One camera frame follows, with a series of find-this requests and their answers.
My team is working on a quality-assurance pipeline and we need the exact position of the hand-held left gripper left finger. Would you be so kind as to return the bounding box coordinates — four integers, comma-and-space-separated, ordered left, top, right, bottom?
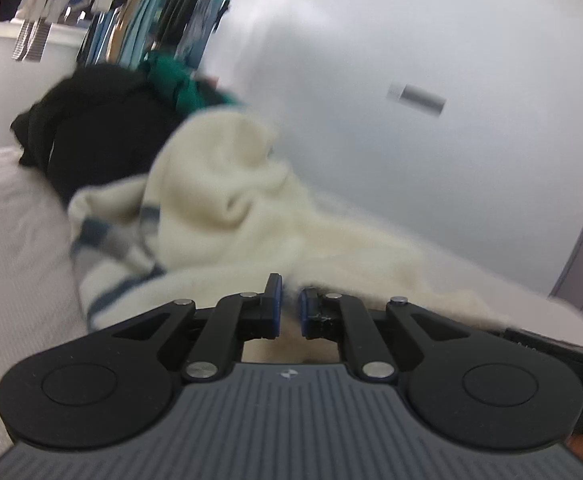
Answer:
111, 273, 284, 384

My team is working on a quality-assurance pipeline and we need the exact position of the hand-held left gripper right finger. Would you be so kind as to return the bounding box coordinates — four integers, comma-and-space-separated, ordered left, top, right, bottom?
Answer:
299, 287, 472, 383

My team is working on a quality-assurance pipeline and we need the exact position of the cream blue-striped sweater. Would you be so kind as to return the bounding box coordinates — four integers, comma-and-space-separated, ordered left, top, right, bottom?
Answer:
67, 109, 515, 365

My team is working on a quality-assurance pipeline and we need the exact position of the green garment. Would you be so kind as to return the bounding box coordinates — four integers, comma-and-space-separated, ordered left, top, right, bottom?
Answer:
138, 52, 244, 116

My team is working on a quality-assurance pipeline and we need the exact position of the black garment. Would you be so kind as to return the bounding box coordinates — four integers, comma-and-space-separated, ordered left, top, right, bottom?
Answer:
10, 62, 182, 206

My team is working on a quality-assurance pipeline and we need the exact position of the grey bed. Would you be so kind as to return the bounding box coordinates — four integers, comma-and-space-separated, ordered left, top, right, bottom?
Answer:
0, 147, 583, 473

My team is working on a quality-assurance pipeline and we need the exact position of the grey wall switch panel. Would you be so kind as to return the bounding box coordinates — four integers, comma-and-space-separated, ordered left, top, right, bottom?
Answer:
388, 82, 447, 116

